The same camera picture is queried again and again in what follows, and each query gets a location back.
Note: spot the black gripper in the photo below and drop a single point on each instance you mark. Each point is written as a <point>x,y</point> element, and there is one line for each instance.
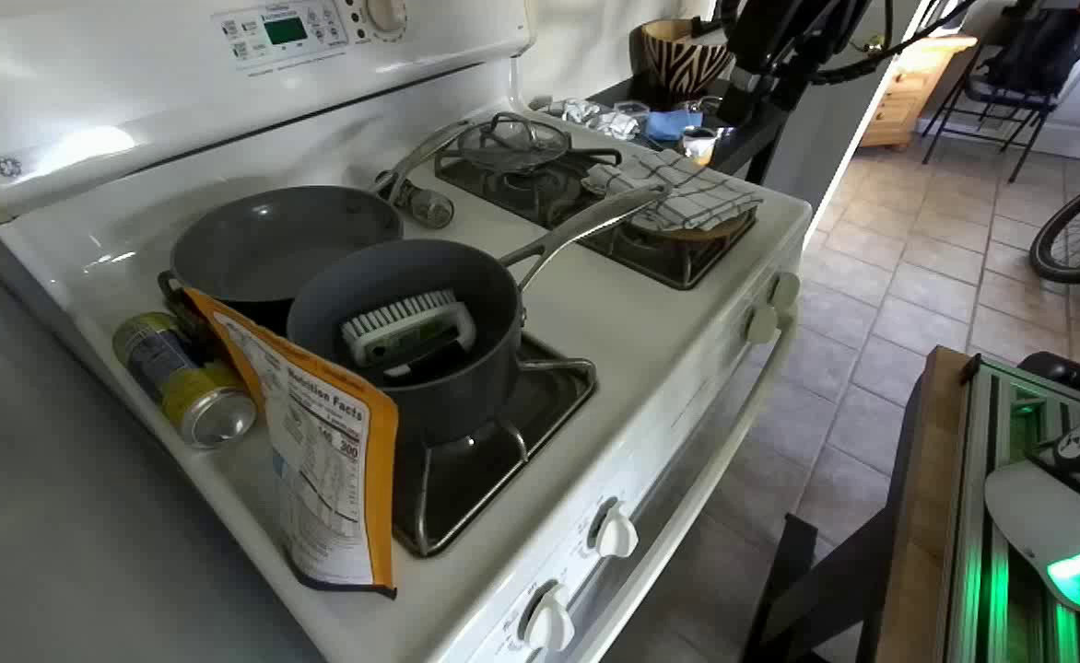
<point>771,44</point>

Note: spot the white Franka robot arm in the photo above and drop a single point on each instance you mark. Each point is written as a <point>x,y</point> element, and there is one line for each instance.
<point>1057,518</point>

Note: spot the folded white checkered towel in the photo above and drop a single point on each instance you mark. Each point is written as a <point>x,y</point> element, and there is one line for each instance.
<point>686,197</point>

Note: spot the zebra pattern bowl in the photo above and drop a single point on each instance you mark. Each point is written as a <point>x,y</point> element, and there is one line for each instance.
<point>679,62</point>

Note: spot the blue plastic object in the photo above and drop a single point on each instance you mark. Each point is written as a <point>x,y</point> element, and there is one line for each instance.
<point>671,126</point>

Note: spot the wooden box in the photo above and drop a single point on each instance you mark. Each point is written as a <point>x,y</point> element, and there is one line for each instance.
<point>921,87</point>

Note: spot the clear plastic wrap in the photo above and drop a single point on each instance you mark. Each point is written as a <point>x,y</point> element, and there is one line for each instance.
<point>596,117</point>

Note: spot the white stove knob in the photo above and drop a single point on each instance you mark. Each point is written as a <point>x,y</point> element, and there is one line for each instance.
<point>761,322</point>
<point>612,529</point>
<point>783,294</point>
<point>548,617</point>

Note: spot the black metal chair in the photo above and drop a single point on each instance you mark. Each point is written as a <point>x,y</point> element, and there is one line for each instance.
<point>1037,58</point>

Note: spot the white gas stove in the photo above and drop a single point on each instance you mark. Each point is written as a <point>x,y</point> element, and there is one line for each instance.
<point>636,317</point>

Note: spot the bicycle wheel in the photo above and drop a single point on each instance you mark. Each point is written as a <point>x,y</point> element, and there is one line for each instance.
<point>1073,235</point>

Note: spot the black controller box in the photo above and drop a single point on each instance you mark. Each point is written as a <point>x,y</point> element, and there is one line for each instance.
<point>1073,374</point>

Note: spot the white green scrub brush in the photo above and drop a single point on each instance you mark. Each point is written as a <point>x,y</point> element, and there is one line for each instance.
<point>405,325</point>

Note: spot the wooden board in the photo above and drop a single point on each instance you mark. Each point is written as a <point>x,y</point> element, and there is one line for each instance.
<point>927,518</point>

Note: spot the dark grey frying pan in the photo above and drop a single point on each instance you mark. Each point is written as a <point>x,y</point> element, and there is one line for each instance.
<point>268,241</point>

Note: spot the black stand legs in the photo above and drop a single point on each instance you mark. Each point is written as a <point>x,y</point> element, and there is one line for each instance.
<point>808,590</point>

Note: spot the orange food package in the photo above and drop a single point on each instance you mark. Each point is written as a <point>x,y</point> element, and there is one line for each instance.
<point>317,480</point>

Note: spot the yellow green can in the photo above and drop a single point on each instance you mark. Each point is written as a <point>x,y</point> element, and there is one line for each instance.
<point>184,380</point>

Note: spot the aluminium frame green light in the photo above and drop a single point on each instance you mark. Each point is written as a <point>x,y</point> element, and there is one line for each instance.
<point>994,590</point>

